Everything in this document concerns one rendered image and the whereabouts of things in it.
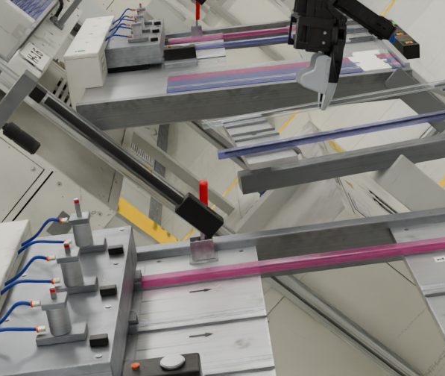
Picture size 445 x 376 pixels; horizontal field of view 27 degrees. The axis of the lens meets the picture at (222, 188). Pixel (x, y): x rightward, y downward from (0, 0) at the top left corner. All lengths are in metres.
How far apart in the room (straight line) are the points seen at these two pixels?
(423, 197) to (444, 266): 0.37
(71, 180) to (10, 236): 0.86
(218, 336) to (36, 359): 0.21
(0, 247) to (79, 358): 0.29
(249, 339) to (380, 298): 1.18
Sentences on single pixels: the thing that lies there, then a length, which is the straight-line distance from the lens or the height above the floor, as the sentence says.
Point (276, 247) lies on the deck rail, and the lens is 1.26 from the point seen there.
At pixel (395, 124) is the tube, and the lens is 1.38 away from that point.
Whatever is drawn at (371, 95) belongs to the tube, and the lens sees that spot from 1.60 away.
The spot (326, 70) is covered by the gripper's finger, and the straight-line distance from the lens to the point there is 1.55.
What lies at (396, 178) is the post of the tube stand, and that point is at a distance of 1.49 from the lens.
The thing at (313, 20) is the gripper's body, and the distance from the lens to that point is 1.53.
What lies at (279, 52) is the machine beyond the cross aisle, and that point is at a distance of 5.61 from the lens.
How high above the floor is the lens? 1.35
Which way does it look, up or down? 14 degrees down
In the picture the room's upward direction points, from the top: 52 degrees counter-clockwise
